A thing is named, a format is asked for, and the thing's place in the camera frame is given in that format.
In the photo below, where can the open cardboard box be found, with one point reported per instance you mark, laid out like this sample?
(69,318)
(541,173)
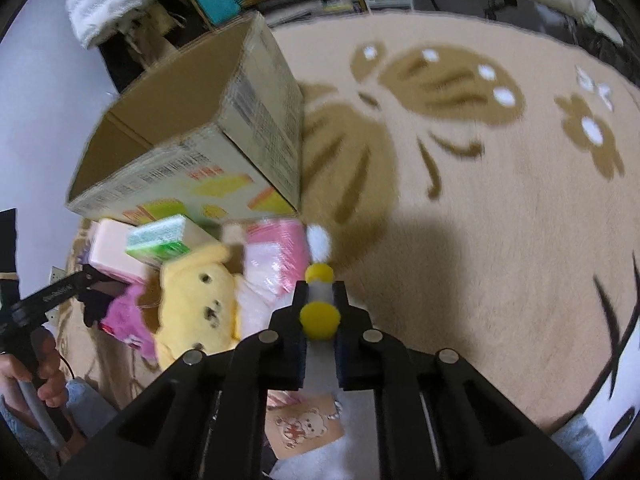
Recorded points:
(213,132)

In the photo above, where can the white plush with yellow pompoms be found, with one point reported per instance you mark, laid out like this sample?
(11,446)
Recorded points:
(319,317)

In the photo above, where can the green tissue pack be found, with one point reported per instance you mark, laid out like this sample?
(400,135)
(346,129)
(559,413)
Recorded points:
(164,240)

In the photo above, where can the brown bear tag card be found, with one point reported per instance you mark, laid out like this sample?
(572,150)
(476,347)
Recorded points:
(296,429)

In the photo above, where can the pale pink soft block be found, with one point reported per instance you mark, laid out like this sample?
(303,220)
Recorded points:
(107,253)

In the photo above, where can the left hand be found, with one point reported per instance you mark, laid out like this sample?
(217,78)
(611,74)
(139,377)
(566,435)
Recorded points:
(51,392)

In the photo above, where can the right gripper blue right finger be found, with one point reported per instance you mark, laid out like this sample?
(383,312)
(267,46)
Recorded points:
(353,364)

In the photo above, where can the yellow bear plush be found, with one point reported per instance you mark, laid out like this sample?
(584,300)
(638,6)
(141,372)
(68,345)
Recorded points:
(198,308)

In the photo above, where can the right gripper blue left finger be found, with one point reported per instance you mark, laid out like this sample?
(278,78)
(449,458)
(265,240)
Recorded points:
(291,345)

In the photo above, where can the pink wrapped tissue pack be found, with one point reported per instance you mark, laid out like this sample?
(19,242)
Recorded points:
(276,254)

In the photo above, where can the magenta fuzzy plush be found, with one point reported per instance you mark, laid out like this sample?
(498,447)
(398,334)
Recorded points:
(124,321)

